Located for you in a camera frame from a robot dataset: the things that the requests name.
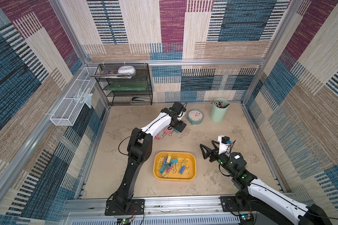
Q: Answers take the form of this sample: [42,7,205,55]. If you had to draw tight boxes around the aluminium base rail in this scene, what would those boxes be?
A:
[60,193,296,225]

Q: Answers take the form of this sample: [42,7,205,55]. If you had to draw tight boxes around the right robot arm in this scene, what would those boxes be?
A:
[200,141,331,225]

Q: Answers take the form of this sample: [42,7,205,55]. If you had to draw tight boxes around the yellow plastic storage box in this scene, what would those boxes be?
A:
[153,151,196,181]

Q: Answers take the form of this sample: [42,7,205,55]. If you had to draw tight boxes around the white wire mesh basket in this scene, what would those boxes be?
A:
[50,67,96,126]

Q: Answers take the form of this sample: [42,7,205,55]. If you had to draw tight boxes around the white round device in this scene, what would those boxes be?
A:
[118,65,136,75]

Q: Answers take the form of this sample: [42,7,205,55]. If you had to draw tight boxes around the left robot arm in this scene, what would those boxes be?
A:
[105,102,186,216]

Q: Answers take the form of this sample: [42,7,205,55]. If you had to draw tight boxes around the pens in holder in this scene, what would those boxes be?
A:
[214,100,225,108]

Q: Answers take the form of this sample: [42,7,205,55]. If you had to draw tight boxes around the mint green pen holder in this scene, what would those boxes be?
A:
[209,98,230,122]

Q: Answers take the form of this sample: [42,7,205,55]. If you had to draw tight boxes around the magazines on shelf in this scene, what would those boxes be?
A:
[91,70,134,79]

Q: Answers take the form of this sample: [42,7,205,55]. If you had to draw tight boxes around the mint green alarm clock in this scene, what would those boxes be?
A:
[186,109,204,125]

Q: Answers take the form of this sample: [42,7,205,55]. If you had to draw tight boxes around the light blue cloth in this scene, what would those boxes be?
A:
[84,93,93,109]

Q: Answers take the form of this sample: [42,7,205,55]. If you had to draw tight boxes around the black wire mesh shelf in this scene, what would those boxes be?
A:
[94,63,153,106]

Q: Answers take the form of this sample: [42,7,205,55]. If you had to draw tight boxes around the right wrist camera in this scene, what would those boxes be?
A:
[217,135,232,155]

